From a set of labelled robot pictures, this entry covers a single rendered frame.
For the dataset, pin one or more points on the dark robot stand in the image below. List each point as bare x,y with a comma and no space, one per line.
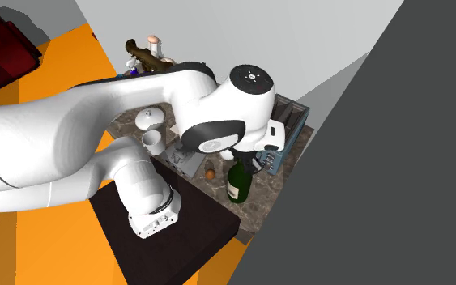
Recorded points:
180,244

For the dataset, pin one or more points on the small orange ball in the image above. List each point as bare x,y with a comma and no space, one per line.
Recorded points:
210,174

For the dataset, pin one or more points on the brown bronze figure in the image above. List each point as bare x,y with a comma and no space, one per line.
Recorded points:
146,57

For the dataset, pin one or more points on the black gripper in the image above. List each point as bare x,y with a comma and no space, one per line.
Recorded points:
251,160

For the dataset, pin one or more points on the white cup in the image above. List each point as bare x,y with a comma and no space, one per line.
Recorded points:
154,141

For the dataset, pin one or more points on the blue grey toaster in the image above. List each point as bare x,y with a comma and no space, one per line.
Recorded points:
292,118

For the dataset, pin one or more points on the grey flat box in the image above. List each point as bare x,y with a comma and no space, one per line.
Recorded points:
190,162

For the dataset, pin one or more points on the small white blue figure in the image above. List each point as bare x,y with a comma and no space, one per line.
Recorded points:
132,66

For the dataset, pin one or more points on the white lidded pot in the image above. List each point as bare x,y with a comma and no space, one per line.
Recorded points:
148,117

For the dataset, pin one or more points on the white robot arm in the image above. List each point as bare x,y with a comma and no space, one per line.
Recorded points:
73,118

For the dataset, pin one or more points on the white pink vase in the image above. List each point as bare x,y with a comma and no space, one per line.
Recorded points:
154,44

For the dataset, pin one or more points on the green glass bottle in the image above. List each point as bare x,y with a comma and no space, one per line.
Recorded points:
238,185

